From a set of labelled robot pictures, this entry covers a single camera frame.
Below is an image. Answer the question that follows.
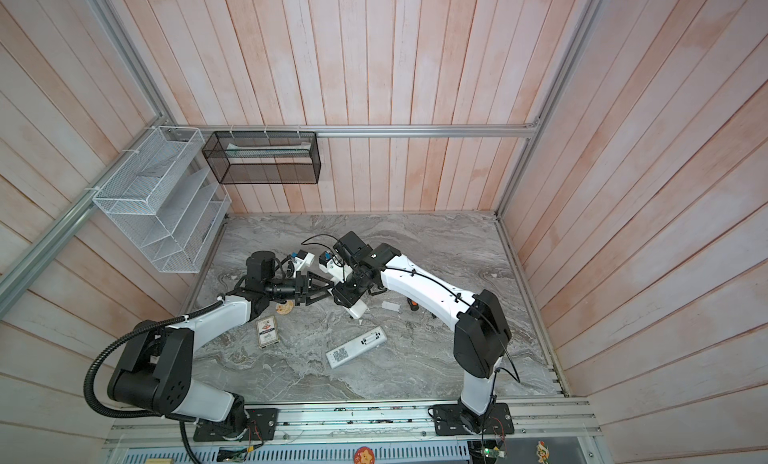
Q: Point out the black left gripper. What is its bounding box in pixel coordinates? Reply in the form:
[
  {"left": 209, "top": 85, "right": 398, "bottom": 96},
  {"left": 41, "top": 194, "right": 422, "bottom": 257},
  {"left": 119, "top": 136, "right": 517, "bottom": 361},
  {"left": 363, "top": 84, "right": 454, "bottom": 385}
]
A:
[{"left": 265, "top": 270, "right": 334, "bottom": 306}]

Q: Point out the white battery cover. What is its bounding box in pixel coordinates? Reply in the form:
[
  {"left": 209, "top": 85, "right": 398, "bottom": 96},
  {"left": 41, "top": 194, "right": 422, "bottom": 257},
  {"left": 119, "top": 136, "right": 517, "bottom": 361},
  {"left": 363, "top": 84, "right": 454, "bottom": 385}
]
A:
[{"left": 381, "top": 301, "right": 400, "bottom": 312}]

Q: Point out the white TV remote control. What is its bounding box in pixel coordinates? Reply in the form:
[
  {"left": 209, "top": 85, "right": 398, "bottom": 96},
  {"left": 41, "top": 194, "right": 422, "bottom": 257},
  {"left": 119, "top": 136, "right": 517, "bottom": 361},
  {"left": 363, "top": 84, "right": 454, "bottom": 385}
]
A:
[{"left": 326, "top": 327, "right": 387, "bottom": 369}]

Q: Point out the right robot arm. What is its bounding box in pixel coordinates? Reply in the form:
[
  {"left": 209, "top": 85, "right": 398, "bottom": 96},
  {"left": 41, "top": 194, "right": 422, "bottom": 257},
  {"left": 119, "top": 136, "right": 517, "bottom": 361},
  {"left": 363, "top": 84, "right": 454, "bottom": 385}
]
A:
[{"left": 332, "top": 232, "right": 511, "bottom": 436}]

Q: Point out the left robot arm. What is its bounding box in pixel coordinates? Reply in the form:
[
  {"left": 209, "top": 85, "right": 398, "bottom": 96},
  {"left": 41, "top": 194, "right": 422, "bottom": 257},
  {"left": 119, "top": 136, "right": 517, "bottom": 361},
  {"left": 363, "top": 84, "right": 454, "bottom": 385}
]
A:
[{"left": 83, "top": 251, "right": 334, "bottom": 440}]

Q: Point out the white air conditioner remote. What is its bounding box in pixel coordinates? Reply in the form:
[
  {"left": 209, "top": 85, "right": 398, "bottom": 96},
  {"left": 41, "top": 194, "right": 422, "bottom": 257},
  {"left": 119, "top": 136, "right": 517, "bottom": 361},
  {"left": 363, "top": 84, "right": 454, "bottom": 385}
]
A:
[{"left": 347, "top": 300, "right": 368, "bottom": 320}]

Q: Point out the round wooden coaster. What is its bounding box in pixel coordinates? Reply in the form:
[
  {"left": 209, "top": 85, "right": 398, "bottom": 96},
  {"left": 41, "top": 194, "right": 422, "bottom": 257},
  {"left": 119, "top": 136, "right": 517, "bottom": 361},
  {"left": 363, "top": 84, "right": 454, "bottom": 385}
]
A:
[{"left": 275, "top": 300, "right": 295, "bottom": 315}]

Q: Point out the blue white card box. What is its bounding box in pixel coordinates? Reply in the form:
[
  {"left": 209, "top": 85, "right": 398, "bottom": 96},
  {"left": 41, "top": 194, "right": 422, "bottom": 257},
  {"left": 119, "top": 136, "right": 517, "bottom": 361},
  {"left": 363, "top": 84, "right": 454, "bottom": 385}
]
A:
[{"left": 257, "top": 316, "right": 279, "bottom": 348}]

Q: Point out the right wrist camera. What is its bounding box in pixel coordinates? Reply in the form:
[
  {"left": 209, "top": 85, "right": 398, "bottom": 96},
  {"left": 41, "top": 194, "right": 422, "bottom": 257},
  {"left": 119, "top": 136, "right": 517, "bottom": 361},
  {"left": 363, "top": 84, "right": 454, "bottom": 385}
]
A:
[{"left": 318, "top": 251, "right": 352, "bottom": 284}]

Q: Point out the black wire mesh basket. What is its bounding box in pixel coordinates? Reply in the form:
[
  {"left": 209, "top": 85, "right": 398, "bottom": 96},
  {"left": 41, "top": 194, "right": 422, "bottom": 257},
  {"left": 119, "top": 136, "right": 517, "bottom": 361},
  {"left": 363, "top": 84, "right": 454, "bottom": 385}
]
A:
[{"left": 202, "top": 130, "right": 322, "bottom": 185}]

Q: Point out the white wire mesh shelf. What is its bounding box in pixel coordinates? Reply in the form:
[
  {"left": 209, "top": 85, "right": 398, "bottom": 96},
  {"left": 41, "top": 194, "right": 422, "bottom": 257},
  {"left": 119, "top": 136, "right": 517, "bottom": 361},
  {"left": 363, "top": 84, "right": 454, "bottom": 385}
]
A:
[{"left": 94, "top": 127, "right": 231, "bottom": 274}]

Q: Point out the horizontal aluminium frame rail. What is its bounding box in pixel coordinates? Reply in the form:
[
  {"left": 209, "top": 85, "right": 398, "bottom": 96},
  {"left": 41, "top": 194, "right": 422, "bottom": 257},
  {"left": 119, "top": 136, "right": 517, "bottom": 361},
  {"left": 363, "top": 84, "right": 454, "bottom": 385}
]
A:
[{"left": 195, "top": 124, "right": 538, "bottom": 139}]

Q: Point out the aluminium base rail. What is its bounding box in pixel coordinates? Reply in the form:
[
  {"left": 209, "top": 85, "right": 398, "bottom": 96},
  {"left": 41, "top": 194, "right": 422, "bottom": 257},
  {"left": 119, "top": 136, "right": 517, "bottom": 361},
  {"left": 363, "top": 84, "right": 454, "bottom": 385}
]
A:
[{"left": 104, "top": 397, "right": 601, "bottom": 450}]

